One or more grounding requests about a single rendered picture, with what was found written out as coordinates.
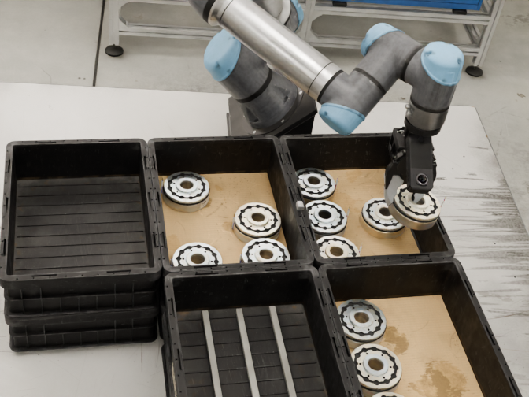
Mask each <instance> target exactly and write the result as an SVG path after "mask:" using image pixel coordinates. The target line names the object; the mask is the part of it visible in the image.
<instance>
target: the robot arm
mask: <svg viewBox="0 0 529 397"><path fill-rule="evenodd" d="M188 2H189V3H190V5H191V7H192V8H193V9H194V11H195V12H196V13H197V15H199V16H200V18H202V19H203V20H204V21H206V22H207V23H208V24H210V25H211V26H217V25H220V26H221V27H222V28H223V30H221V32H218V33H217V34H216V35H215V36H214V37H213V38H212V40H211V41H210V42H209V45H208V46H207V48H206V50H205V54H204V65H205V68H206V69H207V70H208V71H209V73H210V74H211V75H212V77H213V79H214V80H216V81H218V82H219V83H220V84H221V85H222V86H223V87H224V89H225V90H226V91H227V92H228V93H229V94H230V95H231V96H232V97H233V98H234V99H235V100H236V101H237V102H238V103H239V105H240V107H241V109H242V112H243V114H244V116H245V118H246V120H247V121H248V122H249V123H250V125H251V126H252V127H254V128H267V127H269V126H271V125H273V124H275V123H276V122H278V121H279V120H281V119H282V118H283V117H284V116H285V115H286V114H287V113H288V112H289V110H290V109H291V107H292V105H293V104H294V102H295V99H296V97H297V88H296V86H298V87H299V88H301V89H302V90H303V91H304V92H305V93H306V94H308V95H309V96H310V97H312V98H313V99H315V100H316V101H317V102H318V103H319V104H321V108H320V110H319V115H320V118H321V119H322V120H323V121H324V122H325V123H326V124H327V125H328V126H329V127H330V128H332V129H333V130H334V131H336V132H337V133H339V134H341V135H349V134H351V133H352V132H353V131H354V130H355V129H356V128H357V127H358V126H359V125H360V124H361V122H363V121H364V120H365V118H366V117H367V115H368V114H369V113H370V112H371V111H372V110H373V108H374V107H375V106H376V105H377V103H378V102H379V101H380V100H381V98H382V97H383V96H384V95H385V94H386V93H387V92H388V91H389V90H390V88H391V87H392V86H393V85H394V84H395V82H396V81H397V80H398V79H400V80H402V81H403V82H405V83H408V84H409V85H411V86H412V92H411V95H410V99H409V104H405V108H406V112H405V119H404V124H405V126H402V128H394V129H393V131H392V135H391V137H390V142H389V146H388V150H389V152H390V158H391V161H392V162H391V163H390V164H389V165H388V166H387V167H386V170H385V173H384V183H385V184H384V198H385V202H386V204H387V206H389V205H390V204H392V203H393V202H394V196H395V195H396V194H397V189H398V188H399V187H400V186H401V185H402V184H403V182H404V180H403V177H402V176H406V182H407V191H408V192H410V193H413V194H412V200H413V201H414V202H415V203H417V202H418V201H420V200H421V199H422V198H423V196H424V195H425V194H428V193H429V192H430V191H431V190H432V189H433V187H434V181H435V178H436V175H437V171H436V167H437V163H436V161H435V160H436V158H435V156H434V153H433V151H434V150H435V148H434V146H433V143H432V136H435V135H437V134H438V133H440V131H441V128H442V126H443V125H444V123H445V121H446V117H447V114H448V112H449V108H450V104H451V102H452V99H453V95H454V92H455V90H456V87H457V84H458V83H459V81H460V79H461V70H462V68H463V64H464V55H463V54H462V52H461V50H460V49H458V48H457V47H456V46H454V45H453V44H446V43H445V42H433V43H429V44H427V45H426V46H425V45H423V44H422V43H419V42H418V41H416V40H415V39H413V38H411V37H410V36H408V35H406V34H405V33H404V32H403V31H402V30H399V29H396V28H395V27H393V26H391V25H389V24H385V23H379V24H376V25H374V26H373V27H372V28H370V29H369V31H368V32H367V33H366V36H365V38H364V39H363V41H362V43H361V53H362V55H363V56H364V58H363V59H362V60H361V61H360V62H359V64H358V65H357V66H356V67H355V68H354V70H353V71H352V72H351V73H350V74H347V73H346V72H344V71H343V70H342V69H341V68H339V67H338V66H337V65H336V64H334V63H333V62H332V61H330V60H329V59H328V58H326V57H325V56H323V55H322V54H321V53H320V52H319V51H318V50H316V49H315V48H313V47H312V46H310V45H309V44H308V43H307V42H306V41H305V40H303V39H302V38H300V37H299V36H298V35H296V34H295V33H294V32H296V30H297V29H298V27H299V25H300V24H301V22H302V21H303V18H304V13H303V9H302V7H301V5H300V4H298V0H188ZM267 63H269V64H270V66H272V67H273V68H274V69H276V70H277V71H278V72H280V73H281V74H283V76H282V75H280V74H278V73H277V72H274V71H273V70H271V69H270V68H269V67H268V65H267ZM294 84H295V85H296V86H295V85H294ZM400 130H404V131H400ZM397 131H398V132H397ZM393 137H394V141H393V144H392V147H391V142H392V139H393Z"/></svg>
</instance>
